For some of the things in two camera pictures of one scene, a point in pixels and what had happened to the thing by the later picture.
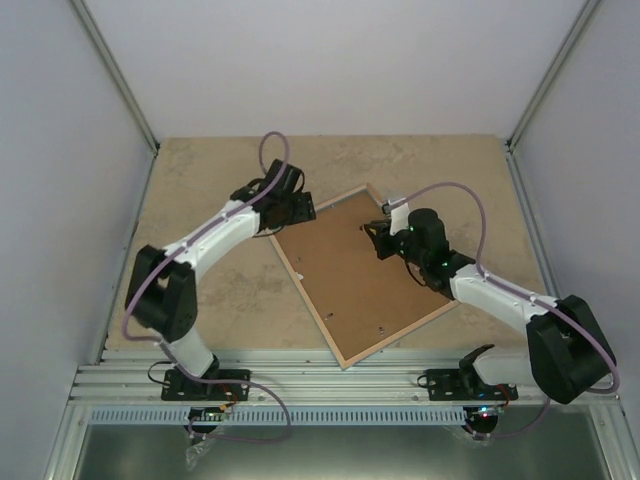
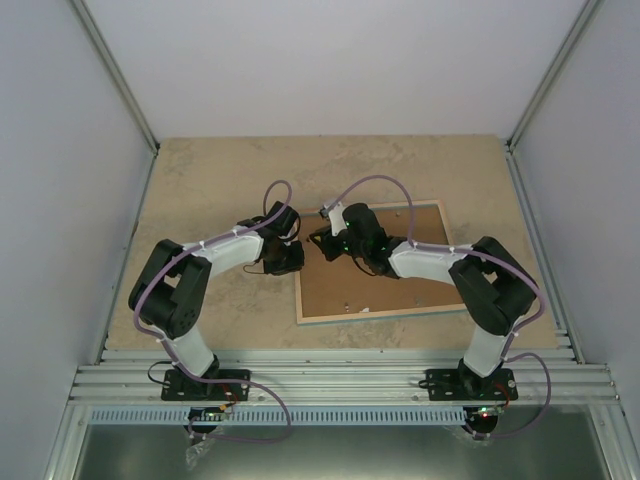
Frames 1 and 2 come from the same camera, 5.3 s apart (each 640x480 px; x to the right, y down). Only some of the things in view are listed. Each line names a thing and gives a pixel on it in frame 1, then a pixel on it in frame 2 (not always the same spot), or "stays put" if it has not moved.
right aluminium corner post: x=582 y=18 stays put
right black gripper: x=381 y=240 -> x=326 y=244
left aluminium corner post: x=86 y=18 stays put
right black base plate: x=465 y=385 stays put
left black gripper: x=305 y=211 -> x=296 y=264
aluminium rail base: x=383 y=377 stays put
